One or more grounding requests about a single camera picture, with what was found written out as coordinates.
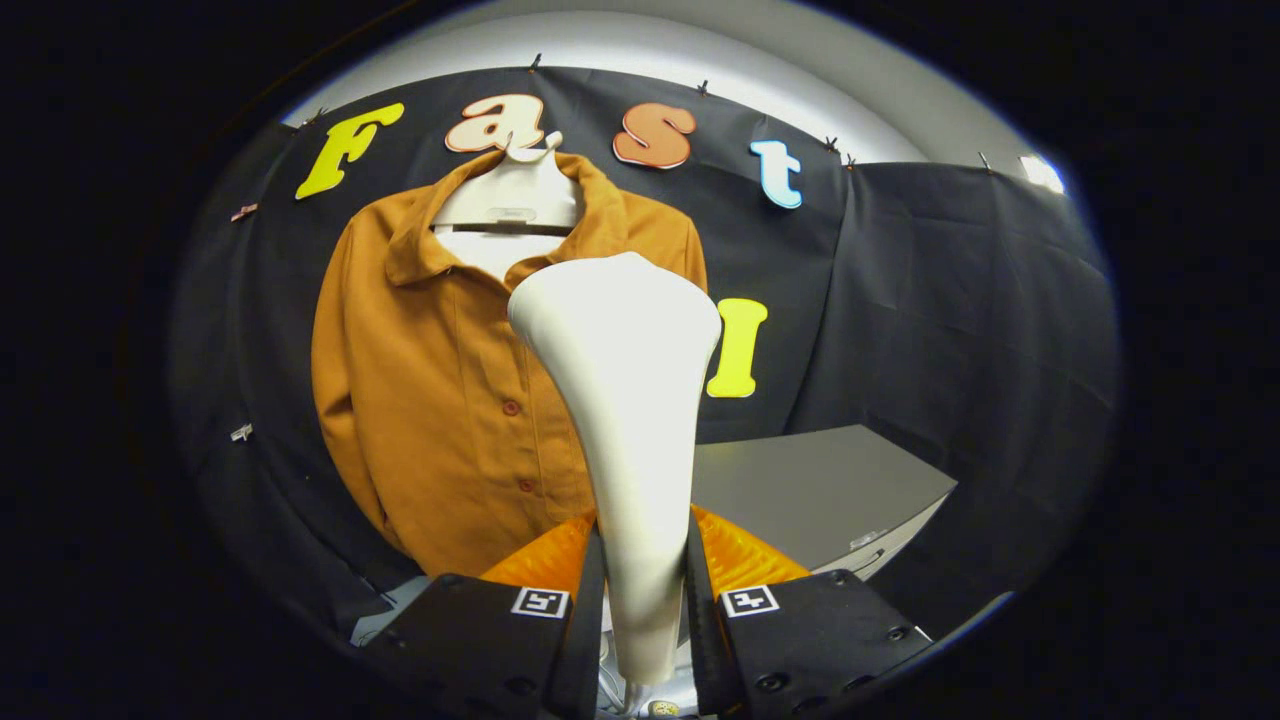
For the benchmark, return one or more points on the small clear plastic holder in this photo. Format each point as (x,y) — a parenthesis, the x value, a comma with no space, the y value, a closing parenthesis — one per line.
(867,539)

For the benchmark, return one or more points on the reddish clip on cloth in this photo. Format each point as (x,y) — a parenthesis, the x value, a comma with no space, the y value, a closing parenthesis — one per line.
(244,212)

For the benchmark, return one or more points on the orange button-up shirt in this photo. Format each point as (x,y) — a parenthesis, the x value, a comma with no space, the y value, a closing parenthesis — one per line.
(420,400)

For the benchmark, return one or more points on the small ceiling light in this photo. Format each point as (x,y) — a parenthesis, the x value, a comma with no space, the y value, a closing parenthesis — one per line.
(1042,173)

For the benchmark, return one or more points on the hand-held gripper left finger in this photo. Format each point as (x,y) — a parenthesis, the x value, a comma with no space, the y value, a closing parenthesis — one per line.
(582,660)

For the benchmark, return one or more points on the black backdrop cloth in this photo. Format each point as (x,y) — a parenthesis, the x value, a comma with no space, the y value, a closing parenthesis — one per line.
(950,300)

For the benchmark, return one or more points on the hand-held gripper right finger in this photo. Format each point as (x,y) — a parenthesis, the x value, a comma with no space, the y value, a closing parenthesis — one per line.
(705,650)

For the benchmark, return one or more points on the white mannequin torso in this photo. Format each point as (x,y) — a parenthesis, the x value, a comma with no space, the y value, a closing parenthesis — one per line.
(510,190)

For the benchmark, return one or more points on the grey cabinet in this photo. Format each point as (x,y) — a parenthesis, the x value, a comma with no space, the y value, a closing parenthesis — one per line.
(820,490)

